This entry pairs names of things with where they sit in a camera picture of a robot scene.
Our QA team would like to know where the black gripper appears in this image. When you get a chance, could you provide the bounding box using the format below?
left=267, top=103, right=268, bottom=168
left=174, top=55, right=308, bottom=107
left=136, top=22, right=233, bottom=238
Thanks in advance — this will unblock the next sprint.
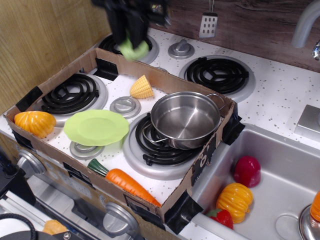
left=92, top=0, right=172, bottom=49

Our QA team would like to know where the green toy broccoli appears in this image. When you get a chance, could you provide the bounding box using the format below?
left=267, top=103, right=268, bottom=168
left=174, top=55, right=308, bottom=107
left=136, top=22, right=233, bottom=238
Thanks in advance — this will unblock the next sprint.
left=118, top=31, right=149, bottom=61

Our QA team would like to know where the stainless steel pot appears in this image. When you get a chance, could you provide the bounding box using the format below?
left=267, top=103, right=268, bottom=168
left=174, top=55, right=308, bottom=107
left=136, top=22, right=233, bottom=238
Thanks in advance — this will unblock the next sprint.
left=142, top=91, right=226, bottom=150

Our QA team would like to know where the back left black burner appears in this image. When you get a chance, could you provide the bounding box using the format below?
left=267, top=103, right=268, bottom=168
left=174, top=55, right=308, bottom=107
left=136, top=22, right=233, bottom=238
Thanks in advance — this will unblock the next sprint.
left=94, top=34, right=159, bottom=64

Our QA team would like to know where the black burner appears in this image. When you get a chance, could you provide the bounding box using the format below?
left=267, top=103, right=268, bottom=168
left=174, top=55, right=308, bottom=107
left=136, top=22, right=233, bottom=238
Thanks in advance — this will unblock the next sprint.
left=32, top=72, right=108, bottom=128
left=123, top=112, right=202, bottom=181
left=94, top=34, right=159, bottom=64
left=178, top=55, right=256, bottom=103

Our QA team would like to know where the silver knob on stovetop back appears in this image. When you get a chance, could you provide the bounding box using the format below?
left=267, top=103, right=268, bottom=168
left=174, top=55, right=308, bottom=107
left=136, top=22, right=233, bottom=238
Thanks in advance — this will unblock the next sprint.
left=168, top=39, right=195, bottom=60

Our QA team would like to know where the yellow toy corn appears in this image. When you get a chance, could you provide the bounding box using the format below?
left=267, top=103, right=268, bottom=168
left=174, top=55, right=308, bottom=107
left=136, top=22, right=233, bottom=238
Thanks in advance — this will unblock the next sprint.
left=129, top=75, right=154, bottom=99

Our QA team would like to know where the hanging silver spatula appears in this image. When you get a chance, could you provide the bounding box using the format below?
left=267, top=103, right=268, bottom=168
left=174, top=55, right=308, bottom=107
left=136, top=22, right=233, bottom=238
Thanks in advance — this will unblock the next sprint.
left=198, top=0, right=218, bottom=39

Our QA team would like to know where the front left black burner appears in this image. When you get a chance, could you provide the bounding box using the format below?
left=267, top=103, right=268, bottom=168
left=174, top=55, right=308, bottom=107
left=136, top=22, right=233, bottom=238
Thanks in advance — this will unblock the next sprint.
left=32, top=72, right=108, bottom=128

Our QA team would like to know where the silver centre stovetop knob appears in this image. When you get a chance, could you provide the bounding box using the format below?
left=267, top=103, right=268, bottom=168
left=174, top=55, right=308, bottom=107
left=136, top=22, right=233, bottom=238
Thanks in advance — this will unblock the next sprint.
left=109, top=96, right=142, bottom=119

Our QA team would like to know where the green plastic plate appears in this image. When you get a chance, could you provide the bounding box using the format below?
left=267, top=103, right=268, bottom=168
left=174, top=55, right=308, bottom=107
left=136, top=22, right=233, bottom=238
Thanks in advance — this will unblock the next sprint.
left=63, top=109, right=129, bottom=147

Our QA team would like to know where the back right black burner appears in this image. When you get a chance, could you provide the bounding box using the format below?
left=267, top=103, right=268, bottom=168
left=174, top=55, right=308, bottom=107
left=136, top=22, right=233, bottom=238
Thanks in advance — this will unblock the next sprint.
left=178, top=55, right=256, bottom=103

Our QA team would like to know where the front right black burner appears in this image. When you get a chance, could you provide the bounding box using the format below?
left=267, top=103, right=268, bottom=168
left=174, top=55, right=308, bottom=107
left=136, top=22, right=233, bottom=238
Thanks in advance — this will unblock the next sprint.
left=123, top=112, right=202, bottom=181

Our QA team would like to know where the orange toy pumpkin half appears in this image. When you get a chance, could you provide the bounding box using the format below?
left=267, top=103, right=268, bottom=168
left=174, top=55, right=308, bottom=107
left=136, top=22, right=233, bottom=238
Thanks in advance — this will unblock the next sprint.
left=14, top=111, right=57, bottom=139

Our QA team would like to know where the silver knob under plate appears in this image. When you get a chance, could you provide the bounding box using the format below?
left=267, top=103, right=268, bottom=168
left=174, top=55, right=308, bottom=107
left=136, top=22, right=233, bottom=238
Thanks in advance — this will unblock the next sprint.
left=69, top=141, right=105, bottom=160

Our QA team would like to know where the orange toy carrot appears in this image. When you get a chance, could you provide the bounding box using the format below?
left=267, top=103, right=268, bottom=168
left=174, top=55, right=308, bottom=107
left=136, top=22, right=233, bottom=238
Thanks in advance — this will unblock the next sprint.
left=87, top=158, right=161, bottom=207

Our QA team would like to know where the silver stove front knob left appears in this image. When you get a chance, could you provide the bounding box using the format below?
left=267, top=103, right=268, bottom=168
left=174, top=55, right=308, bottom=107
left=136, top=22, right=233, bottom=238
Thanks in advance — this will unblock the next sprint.
left=17, top=149, right=47, bottom=179

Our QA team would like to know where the silver stove knob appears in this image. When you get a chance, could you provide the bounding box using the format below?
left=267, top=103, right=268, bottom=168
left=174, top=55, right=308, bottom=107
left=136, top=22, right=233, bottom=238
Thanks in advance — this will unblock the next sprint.
left=102, top=202, right=139, bottom=238
left=17, top=149, right=47, bottom=179

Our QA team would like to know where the silver faucet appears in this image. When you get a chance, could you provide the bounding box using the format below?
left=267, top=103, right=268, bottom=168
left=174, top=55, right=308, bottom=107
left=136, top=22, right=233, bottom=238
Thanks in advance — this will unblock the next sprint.
left=291, top=0, right=320, bottom=48

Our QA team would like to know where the red toy pepper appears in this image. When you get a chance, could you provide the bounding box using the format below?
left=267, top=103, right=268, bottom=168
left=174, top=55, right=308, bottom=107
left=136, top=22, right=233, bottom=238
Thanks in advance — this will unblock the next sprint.
left=233, top=155, right=261, bottom=188

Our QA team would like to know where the cardboard fence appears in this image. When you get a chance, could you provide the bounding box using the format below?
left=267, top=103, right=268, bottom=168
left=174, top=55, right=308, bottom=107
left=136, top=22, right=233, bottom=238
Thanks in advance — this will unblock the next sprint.
left=4, top=48, right=240, bottom=237

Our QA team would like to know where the silver stove front knob right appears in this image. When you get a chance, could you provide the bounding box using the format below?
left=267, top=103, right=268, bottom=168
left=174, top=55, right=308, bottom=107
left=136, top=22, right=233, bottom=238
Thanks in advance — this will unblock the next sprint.
left=102, top=202, right=139, bottom=238

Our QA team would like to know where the orange toy pumpkin in sink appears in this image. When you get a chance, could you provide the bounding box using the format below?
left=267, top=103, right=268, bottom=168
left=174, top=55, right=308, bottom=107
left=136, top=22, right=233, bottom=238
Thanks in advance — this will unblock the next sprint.
left=215, top=183, right=254, bottom=224

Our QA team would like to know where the silver sink basin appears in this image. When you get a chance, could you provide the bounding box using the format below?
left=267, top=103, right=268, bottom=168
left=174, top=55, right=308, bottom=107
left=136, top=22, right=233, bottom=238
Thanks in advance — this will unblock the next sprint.
left=190, top=124, right=320, bottom=240

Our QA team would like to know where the red toy strawberry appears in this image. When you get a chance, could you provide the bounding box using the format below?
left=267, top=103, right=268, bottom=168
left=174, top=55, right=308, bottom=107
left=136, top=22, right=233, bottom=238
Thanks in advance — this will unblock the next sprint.
left=205, top=208, right=234, bottom=230

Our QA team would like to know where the orange toy piece bottom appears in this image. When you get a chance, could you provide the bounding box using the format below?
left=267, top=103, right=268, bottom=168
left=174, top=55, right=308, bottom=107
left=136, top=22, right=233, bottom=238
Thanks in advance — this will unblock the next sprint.
left=42, top=219, right=68, bottom=235

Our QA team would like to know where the orange toy on sink drain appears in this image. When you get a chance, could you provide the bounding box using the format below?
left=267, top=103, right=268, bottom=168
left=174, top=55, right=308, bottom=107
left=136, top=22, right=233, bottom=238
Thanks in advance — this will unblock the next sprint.
left=309, top=191, right=320, bottom=222

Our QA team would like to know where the black cable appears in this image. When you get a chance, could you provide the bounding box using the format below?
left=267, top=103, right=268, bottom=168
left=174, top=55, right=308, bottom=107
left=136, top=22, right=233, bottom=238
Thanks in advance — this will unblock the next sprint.
left=0, top=212, right=37, bottom=240

